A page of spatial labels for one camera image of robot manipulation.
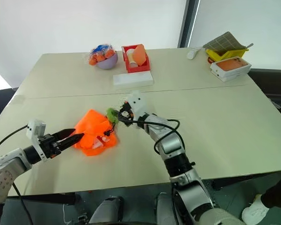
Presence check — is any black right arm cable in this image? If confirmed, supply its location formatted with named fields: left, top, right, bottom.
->
left=124, top=118, right=181, bottom=156

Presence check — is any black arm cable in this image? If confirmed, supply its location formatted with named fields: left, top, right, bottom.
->
left=0, top=125, right=35, bottom=225
left=124, top=118, right=181, bottom=156

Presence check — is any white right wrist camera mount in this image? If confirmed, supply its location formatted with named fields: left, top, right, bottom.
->
left=126, top=90, right=148, bottom=120

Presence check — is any dark trouser leg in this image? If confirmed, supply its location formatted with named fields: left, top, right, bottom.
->
left=261, top=173, right=281, bottom=209

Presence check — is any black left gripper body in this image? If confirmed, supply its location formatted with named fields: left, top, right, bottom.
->
left=38, top=133, right=62, bottom=159

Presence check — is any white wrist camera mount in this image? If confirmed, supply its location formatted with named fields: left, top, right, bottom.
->
left=25, top=119, right=49, bottom=163
left=126, top=90, right=148, bottom=120

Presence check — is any red plastic bin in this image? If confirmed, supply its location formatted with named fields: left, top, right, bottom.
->
left=121, top=43, right=151, bottom=74

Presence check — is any dark window frame post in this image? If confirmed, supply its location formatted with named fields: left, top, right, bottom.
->
left=177, top=0, right=201, bottom=48

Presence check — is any yellow plastic bin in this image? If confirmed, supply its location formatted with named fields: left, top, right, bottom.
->
left=206, top=46, right=249, bottom=61

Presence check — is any grey robot leg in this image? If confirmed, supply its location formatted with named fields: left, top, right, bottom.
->
left=88, top=196, right=124, bottom=225

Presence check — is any white paper cup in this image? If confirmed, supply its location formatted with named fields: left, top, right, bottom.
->
left=126, top=48, right=138, bottom=68

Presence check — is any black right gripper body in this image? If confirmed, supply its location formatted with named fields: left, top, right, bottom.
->
left=118, top=101, right=135, bottom=122

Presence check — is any purple bowl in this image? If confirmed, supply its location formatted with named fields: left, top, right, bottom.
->
left=95, top=51, right=119, bottom=70

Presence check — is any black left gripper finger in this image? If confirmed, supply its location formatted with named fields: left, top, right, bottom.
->
left=52, top=128, right=76, bottom=142
left=58, top=133, right=85, bottom=151

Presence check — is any white flat box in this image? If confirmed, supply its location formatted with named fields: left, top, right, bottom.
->
left=112, top=71, right=154, bottom=89

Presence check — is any brown checkered cloth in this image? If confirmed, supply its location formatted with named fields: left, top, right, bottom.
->
left=202, top=31, right=246, bottom=52

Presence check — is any clear bag of orange items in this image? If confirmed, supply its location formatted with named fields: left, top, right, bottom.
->
left=87, top=43, right=118, bottom=66

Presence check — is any white shoe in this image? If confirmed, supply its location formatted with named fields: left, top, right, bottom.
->
left=241, top=194, right=270, bottom=224

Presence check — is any orange carrot-shaped pouch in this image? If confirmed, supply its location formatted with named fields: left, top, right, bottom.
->
left=74, top=107, right=121, bottom=157

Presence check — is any white phone box orange print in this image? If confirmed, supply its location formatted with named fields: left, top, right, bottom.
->
left=209, top=57, right=252, bottom=83

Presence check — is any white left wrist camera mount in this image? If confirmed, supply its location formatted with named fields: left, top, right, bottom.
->
left=25, top=119, right=49, bottom=163

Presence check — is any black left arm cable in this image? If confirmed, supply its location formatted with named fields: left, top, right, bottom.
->
left=0, top=125, right=35, bottom=225

